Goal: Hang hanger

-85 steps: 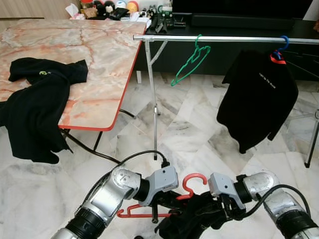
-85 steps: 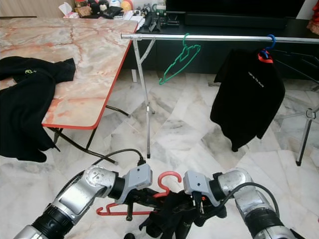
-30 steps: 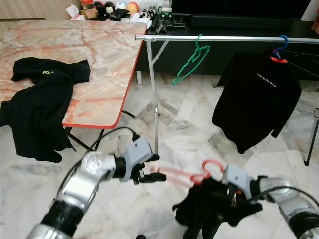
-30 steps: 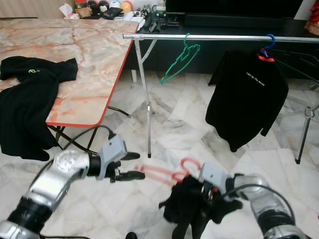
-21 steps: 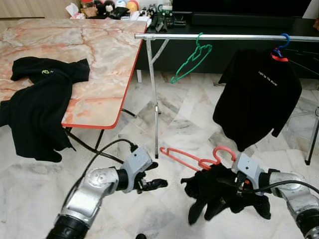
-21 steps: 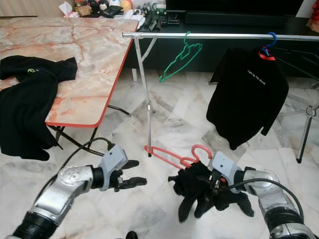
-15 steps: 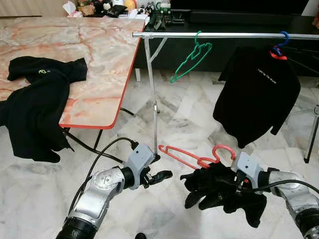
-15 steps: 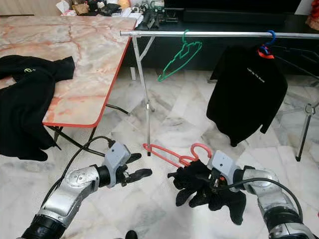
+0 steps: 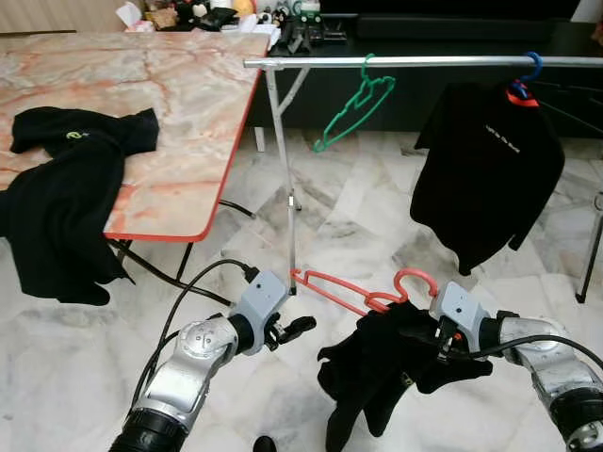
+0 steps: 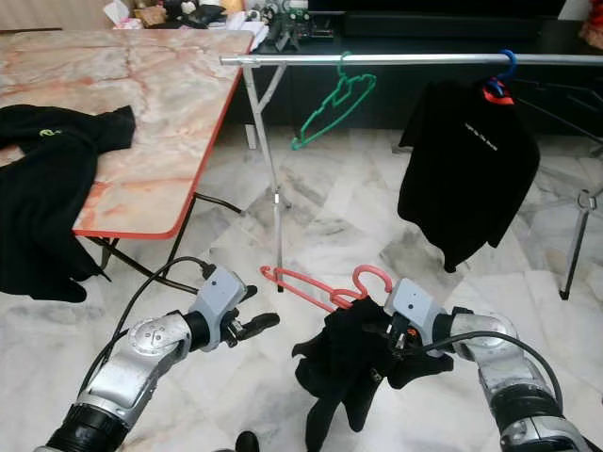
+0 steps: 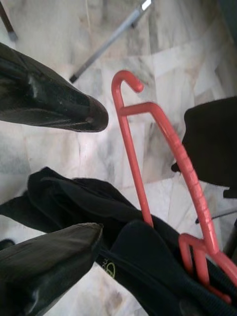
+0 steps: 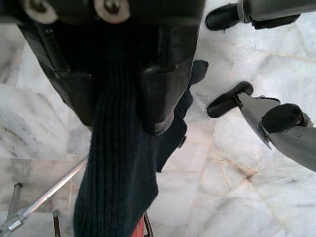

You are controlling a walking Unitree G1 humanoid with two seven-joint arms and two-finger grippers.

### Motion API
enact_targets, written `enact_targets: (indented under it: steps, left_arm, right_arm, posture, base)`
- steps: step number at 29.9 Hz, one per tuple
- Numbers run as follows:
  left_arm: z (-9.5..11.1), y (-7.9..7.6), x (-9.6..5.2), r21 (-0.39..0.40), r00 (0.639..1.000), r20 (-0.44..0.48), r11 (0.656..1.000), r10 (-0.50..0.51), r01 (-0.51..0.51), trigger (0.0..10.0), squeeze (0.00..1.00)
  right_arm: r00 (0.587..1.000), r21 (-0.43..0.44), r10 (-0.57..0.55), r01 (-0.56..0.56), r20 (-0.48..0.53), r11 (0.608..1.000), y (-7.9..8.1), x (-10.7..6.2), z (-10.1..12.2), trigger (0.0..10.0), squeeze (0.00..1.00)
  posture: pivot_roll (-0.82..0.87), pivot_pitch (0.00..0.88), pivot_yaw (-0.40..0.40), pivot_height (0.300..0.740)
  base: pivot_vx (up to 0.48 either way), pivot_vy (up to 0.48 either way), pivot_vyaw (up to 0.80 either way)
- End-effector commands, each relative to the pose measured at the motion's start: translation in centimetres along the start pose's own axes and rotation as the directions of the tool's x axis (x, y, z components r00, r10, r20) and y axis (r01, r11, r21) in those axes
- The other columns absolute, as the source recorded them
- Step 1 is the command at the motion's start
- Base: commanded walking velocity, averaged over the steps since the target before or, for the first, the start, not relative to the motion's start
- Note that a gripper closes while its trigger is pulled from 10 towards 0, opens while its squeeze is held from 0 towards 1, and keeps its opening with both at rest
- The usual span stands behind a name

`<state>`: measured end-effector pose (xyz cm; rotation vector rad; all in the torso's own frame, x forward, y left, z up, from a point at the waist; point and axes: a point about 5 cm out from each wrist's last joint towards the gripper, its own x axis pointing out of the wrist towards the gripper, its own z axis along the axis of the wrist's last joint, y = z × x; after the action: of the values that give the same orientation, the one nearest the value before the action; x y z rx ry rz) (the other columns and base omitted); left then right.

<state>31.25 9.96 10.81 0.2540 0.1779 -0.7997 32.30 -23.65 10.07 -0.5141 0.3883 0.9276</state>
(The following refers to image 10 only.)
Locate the black soundbar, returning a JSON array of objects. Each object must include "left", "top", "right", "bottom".
[{"left": 344, "top": 11, "right": 562, "bottom": 39}]

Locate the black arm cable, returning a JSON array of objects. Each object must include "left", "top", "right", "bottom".
[
  {"left": 90, "top": 254, "right": 216, "bottom": 396},
  {"left": 396, "top": 330, "right": 566, "bottom": 406}
]

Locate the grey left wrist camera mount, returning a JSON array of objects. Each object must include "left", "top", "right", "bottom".
[{"left": 193, "top": 266, "right": 251, "bottom": 326}]

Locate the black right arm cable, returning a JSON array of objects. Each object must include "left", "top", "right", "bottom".
[{"left": 396, "top": 330, "right": 566, "bottom": 406}]

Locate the black TV console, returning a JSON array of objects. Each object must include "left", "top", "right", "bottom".
[{"left": 217, "top": 14, "right": 603, "bottom": 133}]

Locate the red plastic hanger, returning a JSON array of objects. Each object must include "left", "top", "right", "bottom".
[{"left": 259, "top": 264, "right": 395, "bottom": 314}]

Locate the green plastic hanger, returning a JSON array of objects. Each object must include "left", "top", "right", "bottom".
[{"left": 290, "top": 51, "right": 378, "bottom": 152}]

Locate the light wooden cabinet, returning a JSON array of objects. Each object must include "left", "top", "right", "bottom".
[{"left": 0, "top": 0, "right": 105, "bottom": 32}]

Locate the pink white tissue box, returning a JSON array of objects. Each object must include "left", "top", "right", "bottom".
[{"left": 102, "top": 0, "right": 133, "bottom": 29}]

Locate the blue plastic hanger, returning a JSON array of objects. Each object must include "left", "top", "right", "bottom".
[{"left": 485, "top": 49, "right": 519, "bottom": 93}]

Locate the black t-shirt with green logo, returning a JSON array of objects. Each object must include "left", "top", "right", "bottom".
[{"left": 0, "top": 104, "right": 138, "bottom": 304}]

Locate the marble-pattern folding table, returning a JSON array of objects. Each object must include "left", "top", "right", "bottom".
[{"left": 0, "top": 30, "right": 255, "bottom": 283}]

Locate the black flat television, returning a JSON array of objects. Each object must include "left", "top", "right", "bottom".
[{"left": 330, "top": 0, "right": 566, "bottom": 14}]

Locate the black t-shirt with white print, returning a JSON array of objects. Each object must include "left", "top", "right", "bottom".
[{"left": 398, "top": 78, "right": 541, "bottom": 274}]

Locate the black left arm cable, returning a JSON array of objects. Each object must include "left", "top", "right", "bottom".
[{"left": 90, "top": 254, "right": 216, "bottom": 396}]

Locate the silver metal clothes rack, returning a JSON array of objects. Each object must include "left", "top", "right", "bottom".
[{"left": 220, "top": 52, "right": 603, "bottom": 302}]

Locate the black garment with small label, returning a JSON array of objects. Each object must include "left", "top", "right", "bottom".
[{"left": 292, "top": 297, "right": 455, "bottom": 452}]

